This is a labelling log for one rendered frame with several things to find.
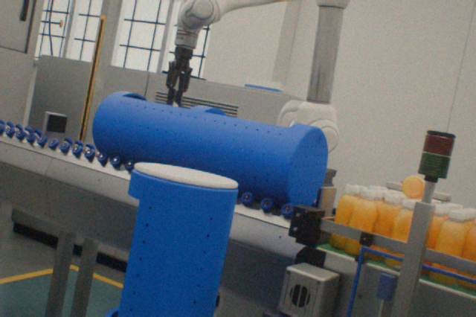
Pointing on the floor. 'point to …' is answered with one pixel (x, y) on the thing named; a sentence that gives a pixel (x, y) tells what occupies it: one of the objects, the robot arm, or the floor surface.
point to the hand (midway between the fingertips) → (174, 99)
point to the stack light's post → (413, 260)
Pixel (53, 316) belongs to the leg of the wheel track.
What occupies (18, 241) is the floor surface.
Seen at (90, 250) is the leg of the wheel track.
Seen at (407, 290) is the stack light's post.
